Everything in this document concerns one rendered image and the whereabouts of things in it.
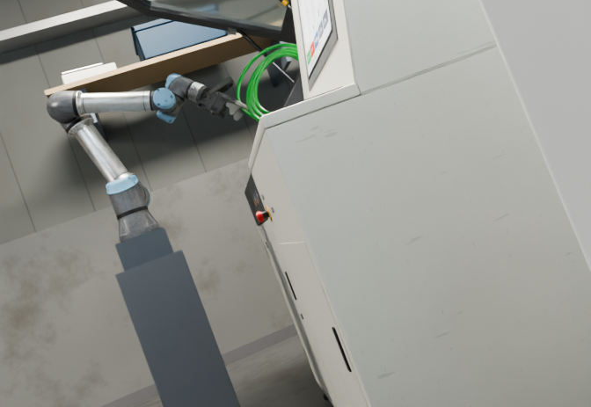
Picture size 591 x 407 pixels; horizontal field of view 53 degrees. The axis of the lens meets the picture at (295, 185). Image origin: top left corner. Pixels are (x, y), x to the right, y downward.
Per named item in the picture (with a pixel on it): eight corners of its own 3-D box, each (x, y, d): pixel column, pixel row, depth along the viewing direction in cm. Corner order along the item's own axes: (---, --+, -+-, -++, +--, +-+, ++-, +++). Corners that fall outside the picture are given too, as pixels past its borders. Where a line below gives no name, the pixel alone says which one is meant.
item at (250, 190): (257, 225, 257) (244, 191, 258) (266, 221, 258) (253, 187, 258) (266, 218, 196) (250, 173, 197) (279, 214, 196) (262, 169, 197)
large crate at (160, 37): (224, 57, 410) (213, 28, 412) (229, 34, 370) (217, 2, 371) (146, 81, 397) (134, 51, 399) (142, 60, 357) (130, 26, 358)
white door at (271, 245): (312, 374, 255) (256, 227, 258) (317, 373, 255) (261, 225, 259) (341, 417, 191) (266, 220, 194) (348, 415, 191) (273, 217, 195)
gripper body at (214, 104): (224, 120, 234) (199, 109, 237) (234, 101, 235) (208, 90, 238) (219, 113, 227) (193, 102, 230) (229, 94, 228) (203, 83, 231)
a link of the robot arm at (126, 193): (112, 216, 211) (99, 181, 212) (120, 217, 225) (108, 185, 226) (144, 204, 212) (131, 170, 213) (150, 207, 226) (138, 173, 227)
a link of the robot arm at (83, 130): (126, 218, 223) (40, 104, 225) (134, 220, 238) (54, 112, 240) (151, 199, 225) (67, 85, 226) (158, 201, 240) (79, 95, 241)
